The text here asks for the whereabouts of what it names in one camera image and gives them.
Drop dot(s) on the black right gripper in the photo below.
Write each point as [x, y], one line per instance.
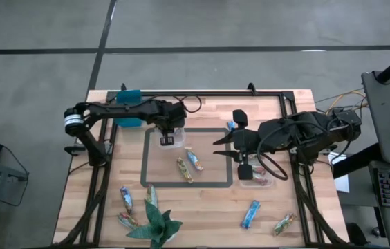
[248, 141]

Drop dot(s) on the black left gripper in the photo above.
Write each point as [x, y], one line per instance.
[172, 115]

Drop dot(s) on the tall clear plastic container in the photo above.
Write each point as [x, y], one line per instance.
[179, 138]

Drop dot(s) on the shallow clear plastic container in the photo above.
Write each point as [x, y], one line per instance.
[267, 183]

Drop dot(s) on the white green wrapper granola bar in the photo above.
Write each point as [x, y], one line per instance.
[151, 194]

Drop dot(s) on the blue orange wrapper granola bar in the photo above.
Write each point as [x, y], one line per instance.
[126, 200]

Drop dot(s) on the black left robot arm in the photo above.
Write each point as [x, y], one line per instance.
[112, 109]

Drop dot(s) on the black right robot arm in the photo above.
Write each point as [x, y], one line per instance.
[312, 131]

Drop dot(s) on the green red wrapper granola bar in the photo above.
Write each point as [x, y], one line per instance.
[127, 219]

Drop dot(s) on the clear mat with grey border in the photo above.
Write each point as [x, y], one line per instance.
[209, 162]

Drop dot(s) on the blue plastic bin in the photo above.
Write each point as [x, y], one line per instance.
[129, 97]

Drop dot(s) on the black table clamp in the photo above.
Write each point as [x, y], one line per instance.
[251, 88]
[123, 87]

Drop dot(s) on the green artificial plant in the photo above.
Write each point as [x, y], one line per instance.
[157, 224]

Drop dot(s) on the white paper sheet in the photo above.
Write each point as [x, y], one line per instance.
[343, 183]

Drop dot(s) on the black cart crossbar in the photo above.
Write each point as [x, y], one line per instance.
[357, 160]

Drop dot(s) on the black cart foot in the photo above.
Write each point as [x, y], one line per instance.
[355, 235]

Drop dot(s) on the grey metal cart shelf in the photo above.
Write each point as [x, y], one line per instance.
[385, 114]

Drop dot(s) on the grey side stand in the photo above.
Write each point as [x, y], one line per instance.
[8, 173]

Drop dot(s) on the black diagonal frame brace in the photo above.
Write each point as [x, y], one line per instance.
[74, 230]
[328, 231]

